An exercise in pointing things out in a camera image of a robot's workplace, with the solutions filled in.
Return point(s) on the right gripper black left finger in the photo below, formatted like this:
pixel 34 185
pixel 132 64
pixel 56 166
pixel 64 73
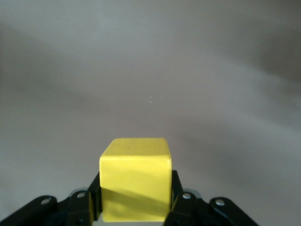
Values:
pixel 77 209

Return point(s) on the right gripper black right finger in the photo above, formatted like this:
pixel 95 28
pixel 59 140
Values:
pixel 188 209

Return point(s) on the yellow cube block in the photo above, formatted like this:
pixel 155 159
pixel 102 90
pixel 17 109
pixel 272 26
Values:
pixel 135 174

